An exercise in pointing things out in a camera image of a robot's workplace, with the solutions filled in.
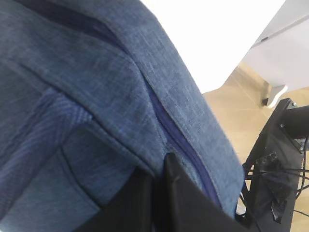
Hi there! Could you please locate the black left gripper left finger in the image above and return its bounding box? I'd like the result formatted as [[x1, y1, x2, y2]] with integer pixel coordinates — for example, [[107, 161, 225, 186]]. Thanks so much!
[[72, 169, 155, 232]]

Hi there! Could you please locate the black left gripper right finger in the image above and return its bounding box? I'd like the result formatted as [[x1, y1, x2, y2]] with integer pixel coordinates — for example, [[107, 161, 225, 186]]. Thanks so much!
[[164, 153, 248, 232]]

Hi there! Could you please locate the dark blue lunch bag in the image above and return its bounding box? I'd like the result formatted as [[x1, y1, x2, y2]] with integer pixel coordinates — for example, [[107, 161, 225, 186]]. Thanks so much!
[[0, 0, 244, 232]]

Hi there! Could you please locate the white table leg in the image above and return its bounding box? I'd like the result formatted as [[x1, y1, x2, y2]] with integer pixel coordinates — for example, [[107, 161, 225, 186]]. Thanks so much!
[[262, 85, 288, 109]]

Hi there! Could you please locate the black metal stand frame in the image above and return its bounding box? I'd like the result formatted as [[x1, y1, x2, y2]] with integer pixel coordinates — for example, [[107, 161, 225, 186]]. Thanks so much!
[[236, 98, 309, 232]]

